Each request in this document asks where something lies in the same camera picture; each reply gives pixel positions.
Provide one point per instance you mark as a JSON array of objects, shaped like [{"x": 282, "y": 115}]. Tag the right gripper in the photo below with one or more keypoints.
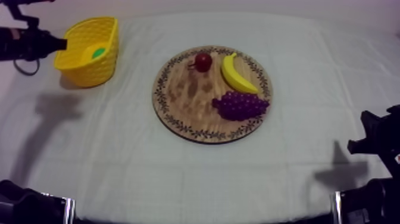
[{"x": 379, "y": 134}]

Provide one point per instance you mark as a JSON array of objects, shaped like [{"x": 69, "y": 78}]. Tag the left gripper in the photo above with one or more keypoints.
[{"x": 40, "y": 43}]

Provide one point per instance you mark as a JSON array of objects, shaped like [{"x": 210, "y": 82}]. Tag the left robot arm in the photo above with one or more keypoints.
[{"x": 12, "y": 204}]

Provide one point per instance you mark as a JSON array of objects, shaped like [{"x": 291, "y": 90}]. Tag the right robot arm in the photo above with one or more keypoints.
[{"x": 372, "y": 204}]

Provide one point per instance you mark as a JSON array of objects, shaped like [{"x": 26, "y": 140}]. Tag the green toy pear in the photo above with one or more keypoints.
[{"x": 96, "y": 53}]

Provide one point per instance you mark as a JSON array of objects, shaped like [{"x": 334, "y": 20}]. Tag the yellow plastic basket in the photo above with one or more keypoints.
[{"x": 89, "y": 73}]

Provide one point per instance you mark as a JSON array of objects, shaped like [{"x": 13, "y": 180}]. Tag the round wooden board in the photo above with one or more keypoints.
[{"x": 187, "y": 100}]

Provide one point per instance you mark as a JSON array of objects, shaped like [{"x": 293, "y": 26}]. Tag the silver metal bar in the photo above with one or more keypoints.
[
  {"x": 337, "y": 208},
  {"x": 69, "y": 211}
]

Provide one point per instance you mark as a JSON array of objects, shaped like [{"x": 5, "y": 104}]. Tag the purple toy grapes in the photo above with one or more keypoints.
[{"x": 239, "y": 106}]

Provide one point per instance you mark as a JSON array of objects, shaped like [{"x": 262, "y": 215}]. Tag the yellow toy banana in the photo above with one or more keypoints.
[{"x": 236, "y": 79}]

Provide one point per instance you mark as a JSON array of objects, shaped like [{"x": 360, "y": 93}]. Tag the small red fruit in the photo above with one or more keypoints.
[{"x": 203, "y": 62}]

